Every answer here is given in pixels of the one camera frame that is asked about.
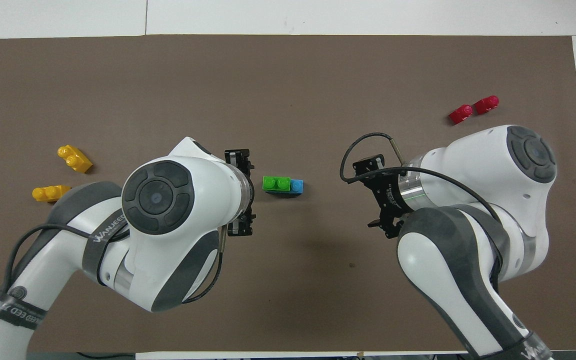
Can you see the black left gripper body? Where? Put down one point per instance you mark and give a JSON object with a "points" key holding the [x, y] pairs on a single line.
{"points": [[253, 200]]}

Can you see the green two-stud toy block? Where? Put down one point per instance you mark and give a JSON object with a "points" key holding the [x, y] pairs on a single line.
{"points": [[276, 184]]}

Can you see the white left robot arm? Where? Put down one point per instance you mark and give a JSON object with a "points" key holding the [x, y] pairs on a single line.
{"points": [[168, 240]]}

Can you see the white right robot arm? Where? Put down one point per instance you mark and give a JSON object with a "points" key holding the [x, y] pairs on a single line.
{"points": [[468, 170]]}

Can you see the yellow two-stud toy block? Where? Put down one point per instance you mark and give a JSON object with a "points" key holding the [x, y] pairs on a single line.
{"points": [[50, 193], [75, 159]]}

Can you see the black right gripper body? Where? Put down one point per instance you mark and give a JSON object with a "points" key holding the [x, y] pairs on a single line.
{"points": [[390, 192]]}

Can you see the brown table mat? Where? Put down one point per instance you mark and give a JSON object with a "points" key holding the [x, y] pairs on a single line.
{"points": [[288, 90]]}

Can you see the blue three-stud toy block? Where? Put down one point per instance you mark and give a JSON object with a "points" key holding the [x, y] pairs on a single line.
{"points": [[297, 187]]}

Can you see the red one-stud toy block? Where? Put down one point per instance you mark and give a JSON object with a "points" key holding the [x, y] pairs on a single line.
{"points": [[486, 105], [460, 114]]}

